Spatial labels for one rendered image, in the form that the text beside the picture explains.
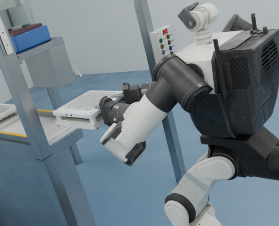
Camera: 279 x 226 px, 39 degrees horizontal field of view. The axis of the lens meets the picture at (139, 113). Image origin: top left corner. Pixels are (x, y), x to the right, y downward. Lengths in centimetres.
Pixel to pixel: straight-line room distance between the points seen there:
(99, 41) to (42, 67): 397
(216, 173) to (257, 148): 18
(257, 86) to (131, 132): 38
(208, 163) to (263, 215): 114
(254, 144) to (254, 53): 33
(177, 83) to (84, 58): 521
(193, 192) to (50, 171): 70
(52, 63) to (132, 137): 92
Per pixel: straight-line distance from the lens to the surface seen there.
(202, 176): 147
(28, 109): 183
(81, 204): 240
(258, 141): 137
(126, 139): 117
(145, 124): 115
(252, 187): 275
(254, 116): 124
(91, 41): 608
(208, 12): 131
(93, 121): 164
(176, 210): 164
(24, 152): 213
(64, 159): 225
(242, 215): 253
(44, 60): 203
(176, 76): 111
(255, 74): 117
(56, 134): 205
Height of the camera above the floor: 157
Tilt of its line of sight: 22 degrees down
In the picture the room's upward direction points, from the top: 15 degrees counter-clockwise
